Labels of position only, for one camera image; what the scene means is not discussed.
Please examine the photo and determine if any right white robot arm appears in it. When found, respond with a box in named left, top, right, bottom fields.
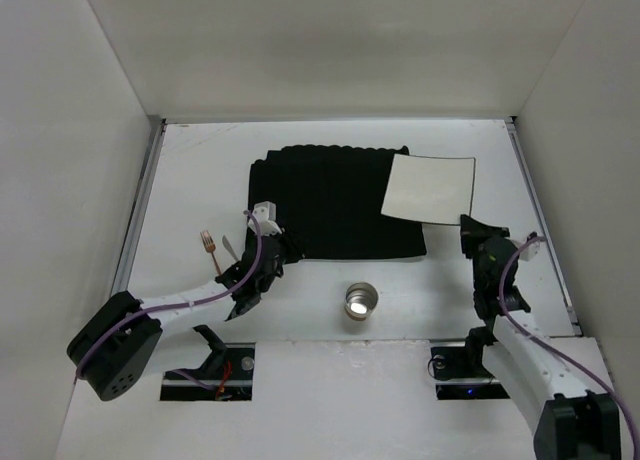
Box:
left=460, top=214, right=639, bottom=459

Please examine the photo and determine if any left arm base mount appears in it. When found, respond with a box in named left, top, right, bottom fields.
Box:
left=159, top=325, right=256, bottom=402

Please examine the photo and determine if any silver knife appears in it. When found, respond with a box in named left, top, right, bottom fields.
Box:
left=222, top=235, right=238, bottom=261

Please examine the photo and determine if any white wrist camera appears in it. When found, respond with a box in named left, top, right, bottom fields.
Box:
left=248, top=201, right=283, bottom=236
left=516, top=232, right=545, bottom=262

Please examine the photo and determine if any right aluminium rail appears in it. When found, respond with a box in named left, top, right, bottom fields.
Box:
left=504, top=117, right=584, bottom=337

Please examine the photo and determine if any black cloth placemat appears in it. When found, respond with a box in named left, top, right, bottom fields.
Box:
left=248, top=145, right=427, bottom=261

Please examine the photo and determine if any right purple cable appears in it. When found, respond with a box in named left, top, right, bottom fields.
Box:
left=498, top=235, right=639, bottom=460

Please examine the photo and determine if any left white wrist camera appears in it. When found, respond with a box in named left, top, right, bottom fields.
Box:
left=248, top=201, right=283, bottom=236

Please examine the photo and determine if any copper fork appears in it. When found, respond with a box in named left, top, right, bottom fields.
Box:
left=200, top=230, right=222, bottom=275

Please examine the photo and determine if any purple cable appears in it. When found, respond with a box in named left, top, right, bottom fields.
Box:
left=498, top=235, right=639, bottom=460
left=74, top=209, right=266, bottom=381

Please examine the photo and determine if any white square plate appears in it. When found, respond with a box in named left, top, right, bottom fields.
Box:
left=381, top=154, right=476, bottom=226

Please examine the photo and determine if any left aluminium rail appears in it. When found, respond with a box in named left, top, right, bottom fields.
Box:
left=99, top=115, right=166, bottom=307

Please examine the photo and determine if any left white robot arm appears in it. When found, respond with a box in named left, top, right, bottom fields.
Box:
left=67, top=231, right=306, bottom=401

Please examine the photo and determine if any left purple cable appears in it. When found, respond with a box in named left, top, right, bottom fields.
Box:
left=74, top=209, right=266, bottom=381

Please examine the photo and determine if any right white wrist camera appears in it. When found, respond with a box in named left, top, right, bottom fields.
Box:
left=516, top=232, right=545, bottom=262

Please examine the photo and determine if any metal cup brown base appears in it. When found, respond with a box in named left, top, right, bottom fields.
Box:
left=344, top=282, right=379, bottom=321

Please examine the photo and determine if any aluminium rail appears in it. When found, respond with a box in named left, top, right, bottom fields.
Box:
left=504, top=117, right=584, bottom=337
left=99, top=115, right=166, bottom=307

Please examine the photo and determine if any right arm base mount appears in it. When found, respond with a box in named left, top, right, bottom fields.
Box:
left=427, top=327, right=509, bottom=401

